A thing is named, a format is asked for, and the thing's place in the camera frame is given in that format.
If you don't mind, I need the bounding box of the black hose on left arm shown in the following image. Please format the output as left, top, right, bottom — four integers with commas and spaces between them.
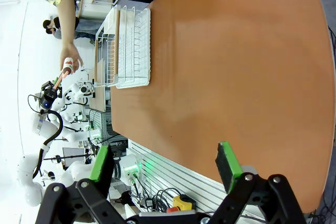
27, 94, 64, 180

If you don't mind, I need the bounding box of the white plastic drip tray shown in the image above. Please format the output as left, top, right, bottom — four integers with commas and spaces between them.
115, 7, 152, 90

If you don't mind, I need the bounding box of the right gripper black green-padded right finger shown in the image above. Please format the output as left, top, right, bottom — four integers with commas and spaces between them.
207, 141, 308, 224

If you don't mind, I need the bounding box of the background person in black top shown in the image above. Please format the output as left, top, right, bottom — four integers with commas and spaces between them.
43, 16, 97, 41

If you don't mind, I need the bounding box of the right gripper black green-padded left finger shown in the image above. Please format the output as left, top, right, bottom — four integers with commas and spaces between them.
35, 144, 127, 224

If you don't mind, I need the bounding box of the bundle of black cables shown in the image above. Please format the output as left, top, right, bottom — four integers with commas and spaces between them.
128, 174, 182, 213

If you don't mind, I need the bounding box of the lint roller with orange handle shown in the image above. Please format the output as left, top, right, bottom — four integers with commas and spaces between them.
53, 56, 75, 89

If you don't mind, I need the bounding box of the white cutlery holder cup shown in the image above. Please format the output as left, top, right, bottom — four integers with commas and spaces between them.
103, 7, 119, 36

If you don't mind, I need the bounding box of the person's right forearm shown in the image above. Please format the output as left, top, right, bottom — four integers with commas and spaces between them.
56, 0, 77, 49

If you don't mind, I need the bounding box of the person's right hand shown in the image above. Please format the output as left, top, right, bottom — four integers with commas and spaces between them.
59, 42, 84, 74

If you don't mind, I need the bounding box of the white background workbench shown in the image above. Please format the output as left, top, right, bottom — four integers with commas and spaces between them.
78, 0, 119, 20

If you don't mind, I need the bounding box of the white wire dish rack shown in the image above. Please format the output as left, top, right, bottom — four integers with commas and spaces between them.
93, 5, 152, 90

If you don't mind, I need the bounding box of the yellow emergency stop box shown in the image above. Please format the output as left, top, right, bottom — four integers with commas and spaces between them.
167, 194, 197, 214

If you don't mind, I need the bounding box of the white control box green light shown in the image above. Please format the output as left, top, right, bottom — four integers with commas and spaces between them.
112, 153, 144, 186

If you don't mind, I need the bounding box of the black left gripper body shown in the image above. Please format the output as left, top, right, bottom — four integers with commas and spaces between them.
39, 87, 64, 111

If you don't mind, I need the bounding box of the slotted aluminium frame panel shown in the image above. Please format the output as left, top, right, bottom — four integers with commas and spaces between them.
127, 140, 229, 212

